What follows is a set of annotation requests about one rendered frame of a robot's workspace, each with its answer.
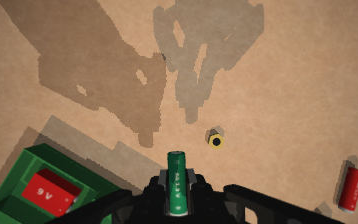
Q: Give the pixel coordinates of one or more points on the green aa battery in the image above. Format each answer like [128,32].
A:
[176,161]

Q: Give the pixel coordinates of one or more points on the red 9v battery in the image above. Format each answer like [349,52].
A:
[51,192]

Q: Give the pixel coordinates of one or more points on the green bins with labels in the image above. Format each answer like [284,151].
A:
[16,209]

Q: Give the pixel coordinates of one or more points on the red aa battery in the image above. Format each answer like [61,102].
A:
[349,194]

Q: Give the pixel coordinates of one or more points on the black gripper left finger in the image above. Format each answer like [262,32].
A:
[123,207]

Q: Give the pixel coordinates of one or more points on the yellow hex nut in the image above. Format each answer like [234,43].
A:
[215,141]

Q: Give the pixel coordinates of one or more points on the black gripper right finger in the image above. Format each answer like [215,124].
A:
[228,207]

